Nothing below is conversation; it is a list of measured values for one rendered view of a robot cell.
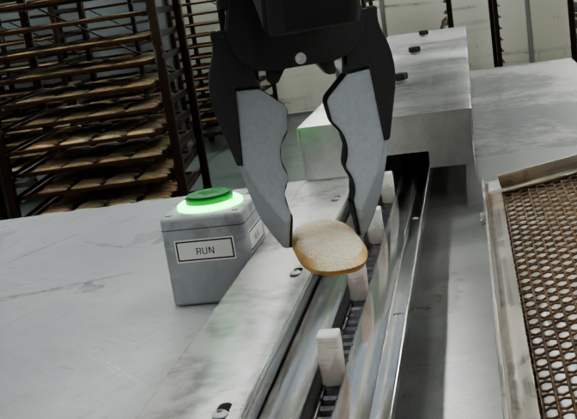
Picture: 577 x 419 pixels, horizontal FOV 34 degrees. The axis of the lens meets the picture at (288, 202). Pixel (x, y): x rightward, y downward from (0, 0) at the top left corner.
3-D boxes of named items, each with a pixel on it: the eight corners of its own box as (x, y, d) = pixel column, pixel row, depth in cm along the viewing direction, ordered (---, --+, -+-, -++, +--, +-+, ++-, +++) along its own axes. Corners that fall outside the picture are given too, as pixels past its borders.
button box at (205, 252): (203, 313, 85) (182, 196, 83) (287, 306, 83) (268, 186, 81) (176, 349, 77) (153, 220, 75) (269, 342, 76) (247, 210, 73)
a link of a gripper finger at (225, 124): (293, 160, 52) (294, 1, 50) (297, 165, 50) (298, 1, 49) (209, 161, 51) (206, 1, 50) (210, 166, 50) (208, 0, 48)
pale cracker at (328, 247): (284, 234, 56) (281, 216, 56) (345, 224, 57) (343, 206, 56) (306, 282, 47) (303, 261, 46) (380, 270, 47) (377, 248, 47)
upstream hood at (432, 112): (391, 68, 217) (386, 31, 216) (469, 57, 214) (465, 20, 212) (306, 197, 98) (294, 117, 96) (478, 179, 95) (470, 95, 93)
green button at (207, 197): (195, 207, 80) (191, 189, 80) (239, 203, 80) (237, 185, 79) (181, 219, 77) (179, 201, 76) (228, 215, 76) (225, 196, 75)
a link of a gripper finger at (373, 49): (407, 128, 52) (362, -27, 50) (414, 131, 51) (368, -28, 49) (328, 154, 52) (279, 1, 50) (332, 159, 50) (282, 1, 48)
